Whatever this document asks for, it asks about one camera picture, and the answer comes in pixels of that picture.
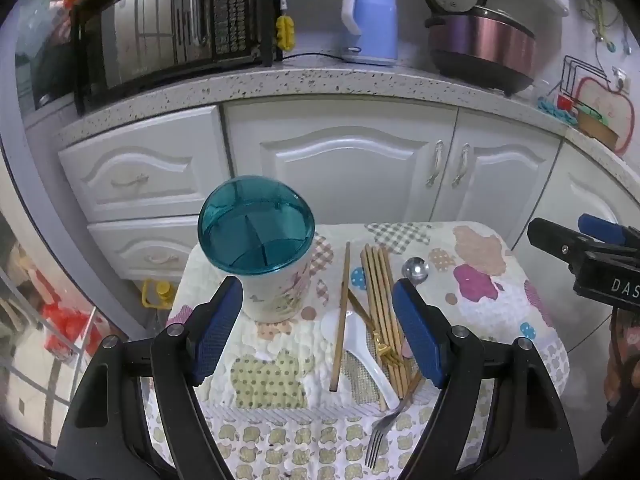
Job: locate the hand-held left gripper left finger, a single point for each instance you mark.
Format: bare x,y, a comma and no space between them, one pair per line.
215,330

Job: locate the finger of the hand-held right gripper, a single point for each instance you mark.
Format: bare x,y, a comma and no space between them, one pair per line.
602,227
557,242

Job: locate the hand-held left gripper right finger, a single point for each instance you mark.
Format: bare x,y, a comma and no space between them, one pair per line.
420,335

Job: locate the round metal spoon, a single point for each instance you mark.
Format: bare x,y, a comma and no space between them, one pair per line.
416,270

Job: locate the bundle of wooden chopsticks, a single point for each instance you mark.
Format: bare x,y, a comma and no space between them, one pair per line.
377,285

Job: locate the teal rimmed utensil holder cup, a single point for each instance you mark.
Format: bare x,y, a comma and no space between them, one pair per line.
277,295

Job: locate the wooden chopstick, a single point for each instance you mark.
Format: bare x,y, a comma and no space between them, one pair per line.
341,310

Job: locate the silver fork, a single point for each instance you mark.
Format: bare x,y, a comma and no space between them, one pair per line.
375,440

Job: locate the person's right forearm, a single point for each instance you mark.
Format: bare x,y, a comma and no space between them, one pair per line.
622,360

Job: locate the small gold fork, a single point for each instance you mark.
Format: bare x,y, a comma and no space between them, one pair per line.
386,351

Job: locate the corner white cabinet door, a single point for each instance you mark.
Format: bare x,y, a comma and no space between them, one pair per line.
580,195

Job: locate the white plastic soup spoon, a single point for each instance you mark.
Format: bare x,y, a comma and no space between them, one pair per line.
359,346

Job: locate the yellow plastic container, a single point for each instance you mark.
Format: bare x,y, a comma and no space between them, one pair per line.
162,291

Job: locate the narrow white cabinet door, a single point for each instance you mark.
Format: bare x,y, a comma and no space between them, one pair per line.
510,185

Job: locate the patchwork quilted cloth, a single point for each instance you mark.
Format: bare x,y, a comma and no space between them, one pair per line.
500,310

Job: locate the yellow green sponge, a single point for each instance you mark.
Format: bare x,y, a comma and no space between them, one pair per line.
595,127

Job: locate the small white cabinet drawer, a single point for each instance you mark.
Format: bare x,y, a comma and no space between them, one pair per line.
125,245

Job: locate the teal scrubbing cloth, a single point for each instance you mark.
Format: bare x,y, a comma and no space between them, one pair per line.
555,109

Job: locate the red plastic bag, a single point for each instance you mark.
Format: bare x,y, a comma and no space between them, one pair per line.
65,330

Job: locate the large white cabinet drawer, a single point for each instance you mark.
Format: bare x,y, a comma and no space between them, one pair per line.
145,160

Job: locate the wide white cabinet door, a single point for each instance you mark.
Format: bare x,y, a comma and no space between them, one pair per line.
340,160

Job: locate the glass sliding door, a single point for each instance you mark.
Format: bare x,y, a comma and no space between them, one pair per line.
30,385

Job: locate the purple rice cooker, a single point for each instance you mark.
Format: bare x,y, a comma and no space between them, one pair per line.
480,40

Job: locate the blue electric kettle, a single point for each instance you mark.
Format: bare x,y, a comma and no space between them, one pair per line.
372,20

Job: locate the black microwave oven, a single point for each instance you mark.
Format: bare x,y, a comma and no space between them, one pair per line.
150,35

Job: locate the yellow bottle brush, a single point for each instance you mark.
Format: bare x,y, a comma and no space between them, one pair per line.
286,32

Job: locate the red apple wall decal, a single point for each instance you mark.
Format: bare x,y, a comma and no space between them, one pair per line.
622,110

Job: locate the white wall socket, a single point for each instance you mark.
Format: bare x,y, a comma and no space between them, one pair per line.
620,80

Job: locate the green wall decal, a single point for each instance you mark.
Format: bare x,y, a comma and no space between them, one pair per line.
602,20

